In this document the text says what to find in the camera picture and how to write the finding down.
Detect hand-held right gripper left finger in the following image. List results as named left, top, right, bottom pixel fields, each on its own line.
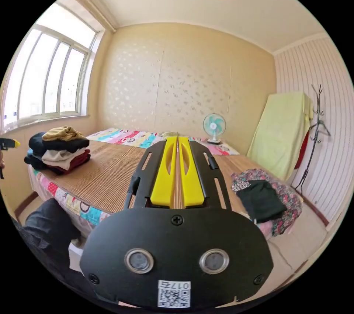
left=150, top=137, right=178, bottom=208

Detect window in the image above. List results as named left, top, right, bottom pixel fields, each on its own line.
left=0, top=1, right=106, bottom=133

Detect bed with woven mat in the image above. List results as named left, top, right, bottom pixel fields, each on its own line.
left=27, top=127, right=305, bottom=240

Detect pile of floral clothes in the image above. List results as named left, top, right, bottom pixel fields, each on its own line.
left=230, top=169, right=303, bottom=237

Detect person's body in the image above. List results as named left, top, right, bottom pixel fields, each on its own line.
left=10, top=197, right=93, bottom=294

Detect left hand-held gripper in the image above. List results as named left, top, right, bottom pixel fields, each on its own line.
left=0, top=138, right=21, bottom=152

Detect leaning board with green cover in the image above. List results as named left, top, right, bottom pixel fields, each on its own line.
left=246, top=92, right=315, bottom=182

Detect red hanging cloth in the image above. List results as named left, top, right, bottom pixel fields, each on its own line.
left=294, top=131, right=310, bottom=170

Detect small white table fan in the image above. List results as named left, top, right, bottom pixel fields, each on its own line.
left=202, top=113, right=226, bottom=145

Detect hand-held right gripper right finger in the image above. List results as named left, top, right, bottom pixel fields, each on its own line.
left=178, top=137, right=205, bottom=208

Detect pile of dark clothes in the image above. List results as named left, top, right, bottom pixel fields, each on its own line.
left=24, top=125, right=91, bottom=176

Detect black metal coat rack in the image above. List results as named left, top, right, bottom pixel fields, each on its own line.
left=294, top=83, right=331, bottom=191

